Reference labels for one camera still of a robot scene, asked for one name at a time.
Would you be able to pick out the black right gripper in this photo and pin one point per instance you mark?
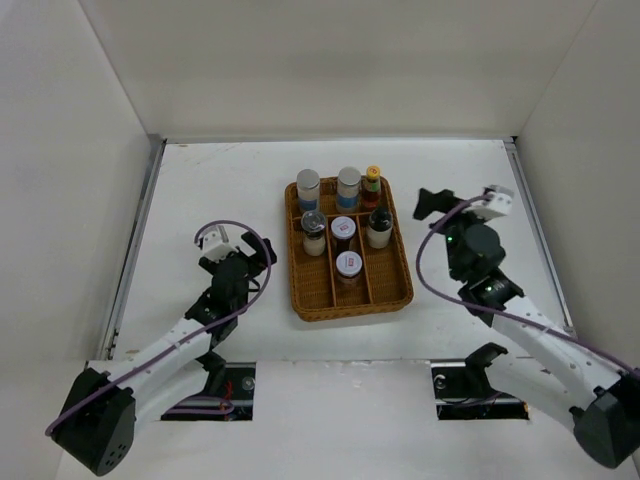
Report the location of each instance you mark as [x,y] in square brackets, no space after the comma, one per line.
[427,202]

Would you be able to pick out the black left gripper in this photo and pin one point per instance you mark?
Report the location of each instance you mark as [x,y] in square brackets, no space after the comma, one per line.
[261,255]

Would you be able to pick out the black-capped grinder white salt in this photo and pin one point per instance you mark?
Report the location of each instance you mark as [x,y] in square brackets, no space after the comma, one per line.
[379,228]

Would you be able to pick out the red sauce bottle green label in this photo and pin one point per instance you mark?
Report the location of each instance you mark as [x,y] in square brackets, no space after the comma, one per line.
[371,188]

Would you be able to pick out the clear-capped grinder with white salt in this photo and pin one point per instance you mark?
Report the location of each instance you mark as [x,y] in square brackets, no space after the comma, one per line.
[314,225]

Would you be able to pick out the red-lidded spice jar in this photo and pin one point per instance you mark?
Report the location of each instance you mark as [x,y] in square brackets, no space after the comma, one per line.
[348,266]
[343,229]

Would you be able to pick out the white beads jar silver lid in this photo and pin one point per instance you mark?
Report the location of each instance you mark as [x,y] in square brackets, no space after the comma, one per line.
[308,190]

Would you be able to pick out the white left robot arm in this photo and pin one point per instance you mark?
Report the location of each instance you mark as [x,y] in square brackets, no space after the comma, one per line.
[104,410]

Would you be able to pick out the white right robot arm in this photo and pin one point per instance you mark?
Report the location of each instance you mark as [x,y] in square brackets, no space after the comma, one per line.
[590,392]

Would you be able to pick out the brown wicker divided basket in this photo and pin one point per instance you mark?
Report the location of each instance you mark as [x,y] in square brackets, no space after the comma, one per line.
[318,292]

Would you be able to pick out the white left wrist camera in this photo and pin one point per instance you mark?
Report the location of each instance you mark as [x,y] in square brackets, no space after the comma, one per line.
[214,243]

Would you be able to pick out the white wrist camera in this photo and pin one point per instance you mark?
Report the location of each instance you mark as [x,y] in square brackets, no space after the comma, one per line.
[214,243]
[497,204]

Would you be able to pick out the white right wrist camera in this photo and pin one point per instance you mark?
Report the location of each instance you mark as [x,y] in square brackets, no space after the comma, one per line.
[497,204]

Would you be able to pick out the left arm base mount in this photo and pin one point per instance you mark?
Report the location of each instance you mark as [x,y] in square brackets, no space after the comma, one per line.
[228,395]

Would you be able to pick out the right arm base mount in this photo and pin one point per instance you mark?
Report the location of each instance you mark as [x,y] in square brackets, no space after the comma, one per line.
[463,393]

